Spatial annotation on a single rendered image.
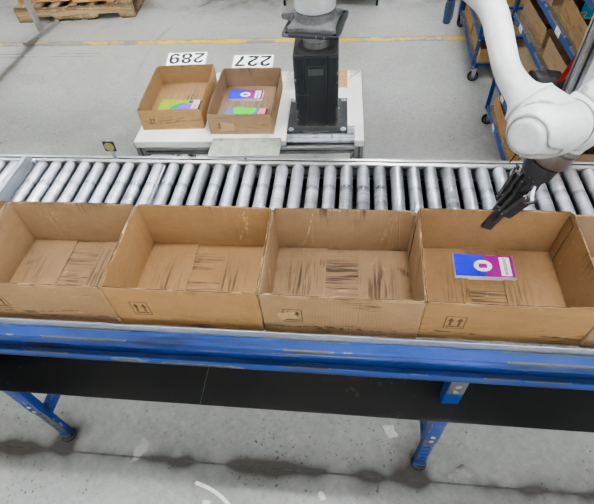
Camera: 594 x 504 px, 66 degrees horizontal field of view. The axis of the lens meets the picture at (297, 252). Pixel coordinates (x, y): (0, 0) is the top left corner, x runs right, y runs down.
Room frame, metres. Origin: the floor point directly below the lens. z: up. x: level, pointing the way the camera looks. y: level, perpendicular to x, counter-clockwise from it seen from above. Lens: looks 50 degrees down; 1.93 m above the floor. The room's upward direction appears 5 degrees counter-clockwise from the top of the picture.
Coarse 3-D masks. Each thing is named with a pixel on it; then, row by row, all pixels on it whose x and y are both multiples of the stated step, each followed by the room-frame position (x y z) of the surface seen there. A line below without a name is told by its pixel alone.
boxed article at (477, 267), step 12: (456, 264) 0.77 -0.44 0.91; (468, 264) 0.76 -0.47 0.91; (480, 264) 0.76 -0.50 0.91; (492, 264) 0.76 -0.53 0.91; (504, 264) 0.75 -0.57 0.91; (456, 276) 0.73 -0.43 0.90; (468, 276) 0.73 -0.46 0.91; (480, 276) 0.72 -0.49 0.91; (492, 276) 0.72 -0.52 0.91; (504, 276) 0.71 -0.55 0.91
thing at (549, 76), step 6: (534, 72) 1.42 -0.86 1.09; (540, 72) 1.41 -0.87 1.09; (546, 72) 1.41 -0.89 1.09; (552, 72) 1.40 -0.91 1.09; (558, 72) 1.41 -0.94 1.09; (534, 78) 1.38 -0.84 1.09; (540, 78) 1.38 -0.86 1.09; (546, 78) 1.37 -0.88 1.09; (552, 78) 1.37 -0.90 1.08; (558, 78) 1.37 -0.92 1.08; (558, 84) 1.36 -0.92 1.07
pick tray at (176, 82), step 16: (208, 64) 2.14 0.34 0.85; (160, 80) 2.15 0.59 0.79; (176, 80) 2.16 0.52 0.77; (192, 80) 2.15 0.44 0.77; (208, 80) 1.99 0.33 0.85; (144, 96) 1.92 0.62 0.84; (160, 96) 2.05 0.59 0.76; (176, 96) 2.04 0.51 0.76; (192, 96) 2.02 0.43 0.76; (208, 96) 1.93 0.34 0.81; (144, 112) 1.79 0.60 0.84; (160, 112) 1.78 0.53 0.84; (176, 112) 1.78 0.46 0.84; (192, 112) 1.77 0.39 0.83; (144, 128) 1.80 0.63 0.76; (160, 128) 1.79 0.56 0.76; (176, 128) 1.78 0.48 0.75; (192, 128) 1.77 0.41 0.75
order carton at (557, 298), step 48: (432, 240) 0.84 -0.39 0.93; (480, 240) 0.82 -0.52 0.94; (528, 240) 0.80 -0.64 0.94; (576, 240) 0.72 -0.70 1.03; (432, 288) 0.71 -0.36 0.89; (480, 288) 0.70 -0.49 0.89; (528, 288) 0.68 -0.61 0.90; (576, 288) 0.62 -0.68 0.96; (432, 336) 0.57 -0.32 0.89; (480, 336) 0.55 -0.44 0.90; (528, 336) 0.53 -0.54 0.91; (576, 336) 0.51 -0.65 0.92
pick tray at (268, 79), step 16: (224, 80) 2.07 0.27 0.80; (240, 80) 2.08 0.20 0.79; (256, 80) 2.07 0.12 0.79; (272, 80) 2.05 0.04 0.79; (224, 96) 2.00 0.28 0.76; (272, 96) 1.96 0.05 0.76; (208, 112) 1.75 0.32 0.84; (272, 112) 1.70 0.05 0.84; (224, 128) 1.71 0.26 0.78; (240, 128) 1.70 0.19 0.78; (256, 128) 1.69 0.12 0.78; (272, 128) 1.68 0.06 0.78
